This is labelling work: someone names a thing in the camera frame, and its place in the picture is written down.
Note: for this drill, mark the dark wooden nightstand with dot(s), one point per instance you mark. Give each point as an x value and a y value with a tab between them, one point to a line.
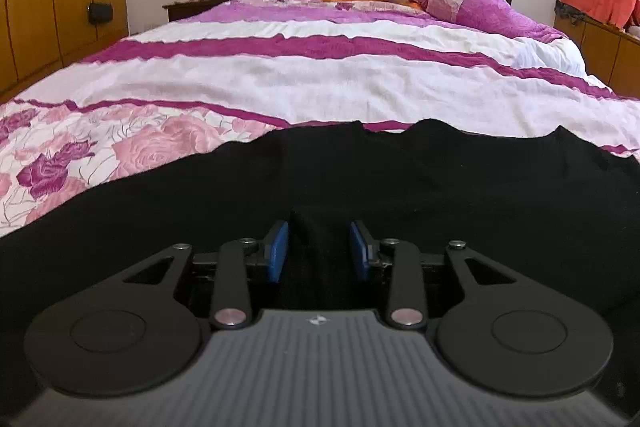
192	8

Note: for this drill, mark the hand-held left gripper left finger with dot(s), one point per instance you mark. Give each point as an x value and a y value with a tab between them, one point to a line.
278	252

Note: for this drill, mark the black garment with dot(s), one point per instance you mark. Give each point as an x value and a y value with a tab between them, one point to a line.
400	187

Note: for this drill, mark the wooden side cabinet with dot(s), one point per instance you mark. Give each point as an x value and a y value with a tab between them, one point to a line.
600	49

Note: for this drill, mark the folded pink floral quilt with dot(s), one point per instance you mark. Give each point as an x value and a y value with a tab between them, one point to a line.
465	4

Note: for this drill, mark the small black box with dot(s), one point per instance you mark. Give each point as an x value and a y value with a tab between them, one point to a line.
100	13

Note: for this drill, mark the purple floral bedspread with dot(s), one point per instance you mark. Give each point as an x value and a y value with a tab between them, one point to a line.
310	72

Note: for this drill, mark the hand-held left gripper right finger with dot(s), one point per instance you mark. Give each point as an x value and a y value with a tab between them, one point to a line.
359	252

